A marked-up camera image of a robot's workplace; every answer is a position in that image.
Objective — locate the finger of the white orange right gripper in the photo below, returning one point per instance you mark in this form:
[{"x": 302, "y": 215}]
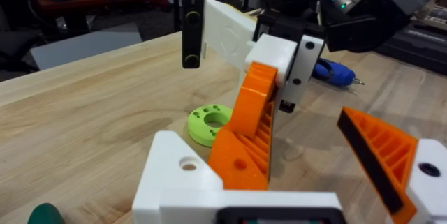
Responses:
[{"x": 255, "y": 95}]

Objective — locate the white grey black right gripper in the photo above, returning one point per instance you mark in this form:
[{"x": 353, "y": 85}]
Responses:
[{"x": 366, "y": 25}]

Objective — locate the white orange left gripper right finger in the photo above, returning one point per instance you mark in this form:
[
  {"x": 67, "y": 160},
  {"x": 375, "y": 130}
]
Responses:
[{"x": 387, "y": 150}]

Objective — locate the bare white left gripper left finger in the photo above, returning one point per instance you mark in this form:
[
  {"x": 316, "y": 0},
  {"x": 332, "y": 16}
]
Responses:
[{"x": 164, "y": 168}]

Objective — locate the orange ribbed wedge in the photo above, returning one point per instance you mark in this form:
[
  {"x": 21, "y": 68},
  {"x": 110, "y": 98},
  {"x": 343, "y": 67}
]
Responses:
[{"x": 232, "y": 170}]

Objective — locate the blue electric screwdriver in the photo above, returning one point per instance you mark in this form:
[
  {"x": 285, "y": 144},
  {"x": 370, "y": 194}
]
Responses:
[{"x": 335, "y": 74}]

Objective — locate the dark green toy vegetable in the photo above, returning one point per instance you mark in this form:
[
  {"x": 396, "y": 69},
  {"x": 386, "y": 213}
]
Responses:
[{"x": 45, "y": 215}]

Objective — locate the green disc with holes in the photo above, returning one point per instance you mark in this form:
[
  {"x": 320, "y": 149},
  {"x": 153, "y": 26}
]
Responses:
[{"x": 199, "y": 126}]

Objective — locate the black case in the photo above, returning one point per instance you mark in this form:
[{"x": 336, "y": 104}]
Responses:
[{"x": 415, "y": 47}]

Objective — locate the grey flat board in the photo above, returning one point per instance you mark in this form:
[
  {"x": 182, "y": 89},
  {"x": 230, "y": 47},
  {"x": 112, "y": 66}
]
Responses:
[{"x": 87, "y": 44}]

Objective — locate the dark wooden side table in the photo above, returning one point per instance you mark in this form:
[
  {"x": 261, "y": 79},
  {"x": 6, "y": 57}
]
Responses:
[{"x": 104, "y": 0}]

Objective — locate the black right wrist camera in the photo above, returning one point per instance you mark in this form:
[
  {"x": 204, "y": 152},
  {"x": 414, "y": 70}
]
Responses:
[{"x": 192, "y": 35}]

